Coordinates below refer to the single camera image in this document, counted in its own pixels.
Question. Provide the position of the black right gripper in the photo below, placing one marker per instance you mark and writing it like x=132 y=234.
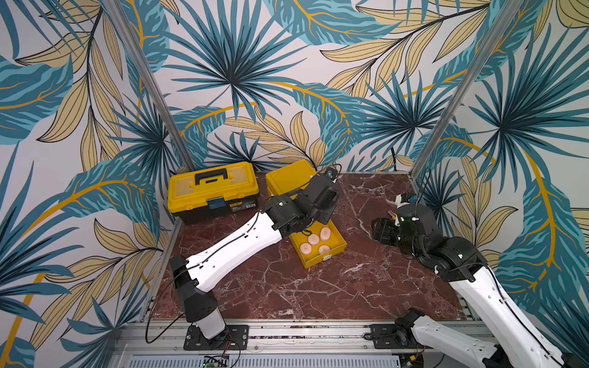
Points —
x=384 y=231

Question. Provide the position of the pink oval earphone case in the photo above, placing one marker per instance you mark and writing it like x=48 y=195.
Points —
x=325 y=234

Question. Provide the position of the yellow bottom drawer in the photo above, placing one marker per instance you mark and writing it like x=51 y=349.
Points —
x=336 y=242

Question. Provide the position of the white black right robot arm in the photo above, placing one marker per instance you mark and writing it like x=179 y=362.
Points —
x=414 y=230

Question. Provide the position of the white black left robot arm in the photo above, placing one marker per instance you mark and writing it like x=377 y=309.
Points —
x=296 y=211

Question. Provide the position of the yellow plastic drawer cabinet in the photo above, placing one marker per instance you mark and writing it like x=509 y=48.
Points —
x=293 y=176

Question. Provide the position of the yellow black plastic toolbox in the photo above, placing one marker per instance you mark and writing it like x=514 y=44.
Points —
x=212 y=193

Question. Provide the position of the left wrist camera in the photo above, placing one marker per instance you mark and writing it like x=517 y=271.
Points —
x=331 y=172

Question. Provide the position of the right aluminium frame post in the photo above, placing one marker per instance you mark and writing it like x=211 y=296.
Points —
x=496 y=31

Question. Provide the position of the aluminium frame post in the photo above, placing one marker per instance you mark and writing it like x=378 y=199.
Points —
x=122 y=25
x=496 y=31

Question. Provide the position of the left aluminium frame post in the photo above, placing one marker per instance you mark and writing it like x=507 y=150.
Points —
x=122 y=25

